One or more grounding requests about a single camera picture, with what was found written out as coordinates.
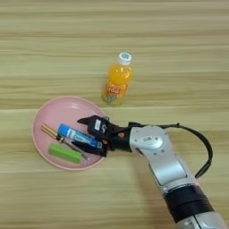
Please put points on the green rectangular block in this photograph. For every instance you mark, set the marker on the green rectangular block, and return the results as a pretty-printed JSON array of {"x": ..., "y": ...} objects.
[{"x": 64, "y": 153}]

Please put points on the pink round plate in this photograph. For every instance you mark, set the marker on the pink round plate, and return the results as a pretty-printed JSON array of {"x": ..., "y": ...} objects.
[{"x": 62, "y": 110}]

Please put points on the blue cylindrical tube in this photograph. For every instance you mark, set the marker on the blue cylindrical tube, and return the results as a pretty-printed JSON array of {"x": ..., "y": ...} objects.
[{"x": 71, "y": 132}]

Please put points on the orange juice bottle white cap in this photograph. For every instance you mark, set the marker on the orange juice bottle white cap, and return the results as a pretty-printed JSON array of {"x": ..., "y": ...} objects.
[{"x": 117, "y": 79}]

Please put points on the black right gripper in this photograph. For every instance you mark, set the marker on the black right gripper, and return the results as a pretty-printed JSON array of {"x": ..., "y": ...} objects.
[{"x": 119, "y": 138}]

